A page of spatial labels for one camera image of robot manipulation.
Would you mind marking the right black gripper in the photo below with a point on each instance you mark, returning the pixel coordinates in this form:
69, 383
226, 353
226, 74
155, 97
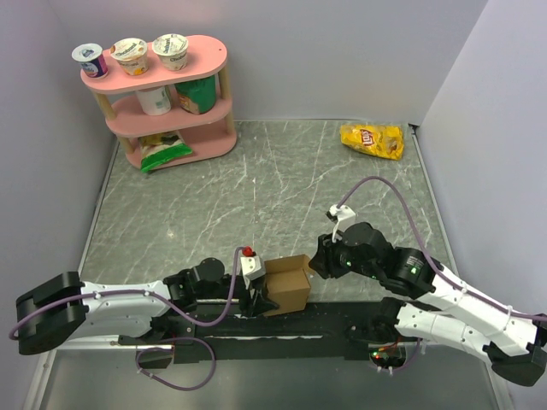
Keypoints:
324, 262

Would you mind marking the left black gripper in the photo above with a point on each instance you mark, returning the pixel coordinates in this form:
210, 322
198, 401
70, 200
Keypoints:
256, 304

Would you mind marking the brown cardboard box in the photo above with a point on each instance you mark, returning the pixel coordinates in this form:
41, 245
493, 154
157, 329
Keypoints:
287, 281

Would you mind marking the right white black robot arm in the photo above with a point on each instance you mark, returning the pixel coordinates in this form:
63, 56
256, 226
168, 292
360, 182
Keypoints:
440, 307

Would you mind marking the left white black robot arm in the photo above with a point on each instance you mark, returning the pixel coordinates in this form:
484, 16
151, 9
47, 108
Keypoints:
67, 307

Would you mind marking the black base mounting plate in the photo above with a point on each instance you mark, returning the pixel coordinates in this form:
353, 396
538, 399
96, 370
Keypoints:
322, 330

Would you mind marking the electronics board with LEDs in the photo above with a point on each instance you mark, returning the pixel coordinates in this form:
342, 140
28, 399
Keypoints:
385, 358

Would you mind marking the yellow Lays chips bag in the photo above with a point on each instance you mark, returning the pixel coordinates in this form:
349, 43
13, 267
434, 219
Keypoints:
380, 141

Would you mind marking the green white snack bag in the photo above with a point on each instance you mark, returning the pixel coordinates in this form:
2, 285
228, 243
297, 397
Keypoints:
161, 148

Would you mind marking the green can on middle shelf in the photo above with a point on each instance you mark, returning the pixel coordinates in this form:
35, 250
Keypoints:
197, 96

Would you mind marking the pink three-tier shelf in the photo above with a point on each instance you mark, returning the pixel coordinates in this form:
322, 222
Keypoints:
209, 135

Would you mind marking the white cup on middle shelf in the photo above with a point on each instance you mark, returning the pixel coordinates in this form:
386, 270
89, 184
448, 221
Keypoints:
154, 101

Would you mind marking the white Chobani yogurt cup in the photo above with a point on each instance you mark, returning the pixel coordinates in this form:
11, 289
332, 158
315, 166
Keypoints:
171, 50

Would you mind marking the peach Chobani yogurt cup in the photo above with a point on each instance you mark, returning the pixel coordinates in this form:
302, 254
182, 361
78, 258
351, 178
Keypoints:
131, 55

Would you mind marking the blue white yogurt cup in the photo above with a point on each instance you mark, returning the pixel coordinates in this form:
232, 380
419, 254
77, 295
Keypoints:
91, 59

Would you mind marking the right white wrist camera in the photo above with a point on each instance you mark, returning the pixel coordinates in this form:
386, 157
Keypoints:
343, 217

